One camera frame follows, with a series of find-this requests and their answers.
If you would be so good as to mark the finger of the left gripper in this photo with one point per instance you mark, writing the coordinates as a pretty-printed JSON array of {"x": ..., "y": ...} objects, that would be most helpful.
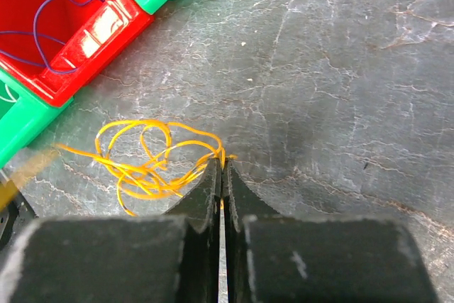
[{"x": 24, "y": 174}]

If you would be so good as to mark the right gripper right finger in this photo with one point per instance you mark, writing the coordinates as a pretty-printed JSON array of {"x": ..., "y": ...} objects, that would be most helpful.
[{"x": 316, "y": 258}]

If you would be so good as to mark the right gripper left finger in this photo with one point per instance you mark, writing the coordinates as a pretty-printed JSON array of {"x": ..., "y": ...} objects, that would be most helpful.
[{"x": 172, "y": 257}]

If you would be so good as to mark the green bin lower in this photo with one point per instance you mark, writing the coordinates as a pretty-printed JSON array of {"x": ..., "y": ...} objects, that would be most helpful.
[{"x": 23, "y": 116}]

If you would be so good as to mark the red plastic bin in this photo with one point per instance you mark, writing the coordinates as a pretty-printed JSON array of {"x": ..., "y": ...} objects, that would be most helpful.
[{"x": 55, "y": 47}]

